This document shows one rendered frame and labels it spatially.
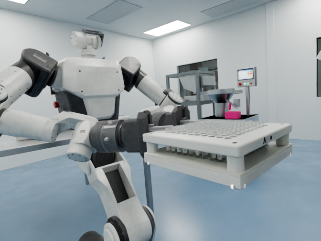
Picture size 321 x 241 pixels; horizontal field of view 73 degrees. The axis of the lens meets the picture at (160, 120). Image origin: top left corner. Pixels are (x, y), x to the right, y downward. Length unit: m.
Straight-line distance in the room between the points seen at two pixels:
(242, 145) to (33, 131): 0.51
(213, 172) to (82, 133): 0.37
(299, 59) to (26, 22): 5.45
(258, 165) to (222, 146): 0.09
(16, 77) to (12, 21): 4.37
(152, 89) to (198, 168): 0.70
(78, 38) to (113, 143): 0.55
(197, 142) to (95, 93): 0.60
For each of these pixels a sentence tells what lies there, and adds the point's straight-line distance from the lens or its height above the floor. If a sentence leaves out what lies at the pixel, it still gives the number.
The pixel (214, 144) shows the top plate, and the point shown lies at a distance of 0.38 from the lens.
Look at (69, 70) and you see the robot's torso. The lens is 0.91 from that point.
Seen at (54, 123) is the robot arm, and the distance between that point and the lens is 0.64.
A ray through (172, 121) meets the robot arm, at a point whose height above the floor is 1.01.
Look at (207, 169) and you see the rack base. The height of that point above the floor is 0.95.
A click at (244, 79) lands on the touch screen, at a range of 3.06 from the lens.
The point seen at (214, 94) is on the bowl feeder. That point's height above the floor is 1.07.
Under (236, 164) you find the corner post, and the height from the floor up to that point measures 0.97.
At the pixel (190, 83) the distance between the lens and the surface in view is 3.92.
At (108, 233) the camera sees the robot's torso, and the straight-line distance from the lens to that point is 0.90.
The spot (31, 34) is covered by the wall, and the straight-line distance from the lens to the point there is 5.22.
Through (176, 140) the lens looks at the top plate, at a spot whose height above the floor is 1.00.
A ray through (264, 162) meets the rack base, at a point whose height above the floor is 0.95.
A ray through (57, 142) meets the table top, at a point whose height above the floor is 0.87.
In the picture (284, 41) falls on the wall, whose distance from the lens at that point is 5.40.
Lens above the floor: 1.09
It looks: 6 degrees down
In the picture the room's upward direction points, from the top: 4 degrees counter-clockwise
